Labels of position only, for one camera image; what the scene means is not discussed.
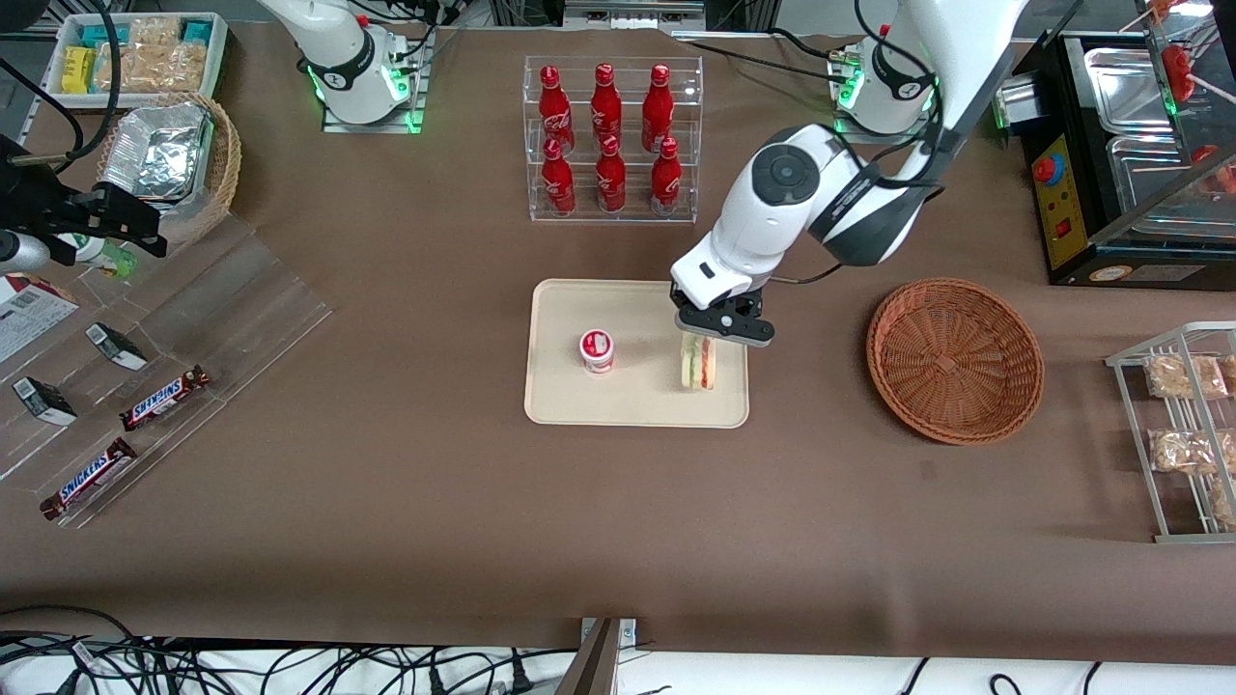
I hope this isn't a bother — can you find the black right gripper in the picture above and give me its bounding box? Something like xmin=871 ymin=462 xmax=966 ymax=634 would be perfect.
xmin=0 ymin=135 xmax=168 ymax=260

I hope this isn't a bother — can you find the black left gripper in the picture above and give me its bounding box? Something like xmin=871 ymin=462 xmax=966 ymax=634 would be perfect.
xmin=673 ymin=288 xmax=770 ymax=347

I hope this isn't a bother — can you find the triangle sandwich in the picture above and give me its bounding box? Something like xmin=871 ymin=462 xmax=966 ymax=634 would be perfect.
xmin=680 ymin=331 xmax=719 ymax=394

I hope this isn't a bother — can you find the aluminium foil tray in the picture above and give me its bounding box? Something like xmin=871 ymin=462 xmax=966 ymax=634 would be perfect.
xmin=100 ymin=101 xmax=214 ymax=204

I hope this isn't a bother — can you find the cream plastic tray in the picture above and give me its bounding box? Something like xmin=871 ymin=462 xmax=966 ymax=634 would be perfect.
xmin=524 ymin=279 xmax=750 ymax=429

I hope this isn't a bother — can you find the tan wicker basket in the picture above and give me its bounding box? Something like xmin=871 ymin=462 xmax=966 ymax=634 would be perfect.
xmin=95 ymin=92 xmax=242 ymax=248

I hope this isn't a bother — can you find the round brown wicker basket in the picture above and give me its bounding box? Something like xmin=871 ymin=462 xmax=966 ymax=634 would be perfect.
xmin=866 ymin=278 xmax=1045 ymax=446

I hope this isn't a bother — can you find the green white small bottle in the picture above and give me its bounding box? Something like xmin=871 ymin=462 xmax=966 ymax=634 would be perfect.
xmin=56 ymin=233 xmax=139 ymax=280

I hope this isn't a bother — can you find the red white yogurt cup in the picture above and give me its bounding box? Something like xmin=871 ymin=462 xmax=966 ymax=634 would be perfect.
xmin=579 ymin=329 xmax=617 ymax=375

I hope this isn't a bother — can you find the small black white box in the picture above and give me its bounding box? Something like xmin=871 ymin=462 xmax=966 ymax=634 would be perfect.
xmin=84 ymin=322 xmax=149 ymax=372
xmin=11 ymin=376 xmax=78 ymax=428

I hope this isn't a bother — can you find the red white paper carton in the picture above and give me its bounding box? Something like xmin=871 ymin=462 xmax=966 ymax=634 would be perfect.
xmin=0 ymin=273 xmax=81 ymax=364

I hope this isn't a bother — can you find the clear acrylic bottle rack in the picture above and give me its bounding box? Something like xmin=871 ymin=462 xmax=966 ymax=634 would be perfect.
xmin=524 ymin=55 xmax=705 ymax=225

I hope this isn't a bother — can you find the red cola bottle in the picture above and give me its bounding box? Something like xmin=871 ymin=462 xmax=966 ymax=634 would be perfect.
xmin=538 ymin=65 xmax=576 ymax=155
xmin=641 ymin=64 xmax=675 ymax=153
xmin=540 ymin=137 xmax=578 ymax=217
xmin=595 ymin=135 xmax=628 ymax=214
xmin=590 ymin=63 xmax=625 ymax=146
xmin=650 ymin=137 xmax=684 ymax=215

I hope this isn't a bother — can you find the yellow snack packet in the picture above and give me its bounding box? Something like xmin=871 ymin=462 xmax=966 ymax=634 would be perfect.
xmin=62 ymin=45 xmax=97 ymax=96

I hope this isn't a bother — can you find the clear acrylic stepped display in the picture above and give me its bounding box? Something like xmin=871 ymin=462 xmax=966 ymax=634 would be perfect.
xmin=0 ymin=212 xmax=335 ymax=531

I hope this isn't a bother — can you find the snickers chocolate bar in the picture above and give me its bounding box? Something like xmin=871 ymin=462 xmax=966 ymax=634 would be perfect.
xmin=40 ymin=437 xmax=139 ymax=522
xmin=119 ymin=364 xmax=212 ymax=432

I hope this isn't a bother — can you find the white plastic snack bin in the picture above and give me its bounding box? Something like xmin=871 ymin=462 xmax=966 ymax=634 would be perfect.
xmin=43 ymin=12 xmax=231 ymax=99

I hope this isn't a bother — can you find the black food warmer appliance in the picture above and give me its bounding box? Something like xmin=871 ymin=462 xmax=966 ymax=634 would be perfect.
xmin=1004 ymin=27 xmax=1236 ymax=291

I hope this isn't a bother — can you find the grey metal power box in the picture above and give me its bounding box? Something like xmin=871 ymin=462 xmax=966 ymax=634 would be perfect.
xmin=995 ymin=75 xmax=1040 ymax=130

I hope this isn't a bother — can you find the steel warmer pan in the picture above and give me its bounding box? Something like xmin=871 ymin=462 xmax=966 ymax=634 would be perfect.
xmin=1106 ymin=135 xmax=1236 ymax=221
xmin=1083 ymin=46 xmax=1171 ymax=137

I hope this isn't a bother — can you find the red food on skewer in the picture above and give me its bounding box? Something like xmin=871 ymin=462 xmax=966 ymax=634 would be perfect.
xmin=1161 ymin=42 xmax=1196 ymax=103

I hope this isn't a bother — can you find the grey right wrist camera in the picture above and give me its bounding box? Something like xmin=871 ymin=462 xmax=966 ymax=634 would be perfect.
xmin=0 ymin=230 xmax=51 ymax=274

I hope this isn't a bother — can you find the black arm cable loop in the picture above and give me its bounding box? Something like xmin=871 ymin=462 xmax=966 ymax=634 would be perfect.
xmin=0 ymin=0 xmax=125 ymax=177

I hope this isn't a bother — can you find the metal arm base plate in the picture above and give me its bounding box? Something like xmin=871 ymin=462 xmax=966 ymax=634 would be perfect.
xmin=833 ymin=46 xmax=937 ymax=148
xmin=321 ymin=27 xmax=434 ymax=135

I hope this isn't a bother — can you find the silver table edge bracket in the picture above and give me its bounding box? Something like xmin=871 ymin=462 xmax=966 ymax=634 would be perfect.
xmin=580 ymin=617 xmax=639 ymax=651

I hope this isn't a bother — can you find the grey metal post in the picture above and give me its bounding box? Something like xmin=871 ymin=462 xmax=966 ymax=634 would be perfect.
xmin=554 ymin=618 xmax=622 ymax=695

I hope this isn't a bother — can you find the grey wire rack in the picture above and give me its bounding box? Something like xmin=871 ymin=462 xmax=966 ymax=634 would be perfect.
xmin=1105 ymin=321 xmax=1236 ymax=545

